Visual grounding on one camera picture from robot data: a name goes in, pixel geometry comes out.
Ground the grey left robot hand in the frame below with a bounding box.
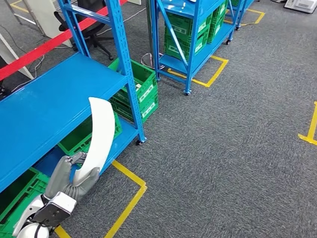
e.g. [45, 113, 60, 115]
[44, 151, 101, 202]

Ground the white curved plastic part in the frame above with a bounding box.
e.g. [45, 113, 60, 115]
[72, 97, 116, 187]

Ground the blue metal shelf rack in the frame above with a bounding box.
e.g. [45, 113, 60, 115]
[232, 0, 256, 30]
[0, 0, 147, 194]
[150, 0, 242, 96]

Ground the yellow floor tape square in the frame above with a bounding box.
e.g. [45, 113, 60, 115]
[54, 160, 148, 238]

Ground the red barrier belt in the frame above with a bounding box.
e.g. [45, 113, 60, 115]
[0, 0, 128, 81]

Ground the black office chair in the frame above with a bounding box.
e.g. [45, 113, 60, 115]
[54, 0, 115, 61]

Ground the chrome barrier stanchion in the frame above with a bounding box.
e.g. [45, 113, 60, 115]
[140, 0, 166, 70]

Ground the white machine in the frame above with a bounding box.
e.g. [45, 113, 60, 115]
[284, 0, 317, 14]

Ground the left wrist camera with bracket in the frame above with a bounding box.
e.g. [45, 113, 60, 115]
[32, 191, 78, 228]

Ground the white desk with metal frame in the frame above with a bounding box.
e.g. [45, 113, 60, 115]
[3, 0, 72, 48]

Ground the white floor cable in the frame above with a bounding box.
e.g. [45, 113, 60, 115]
[97, 6, 147, 37]

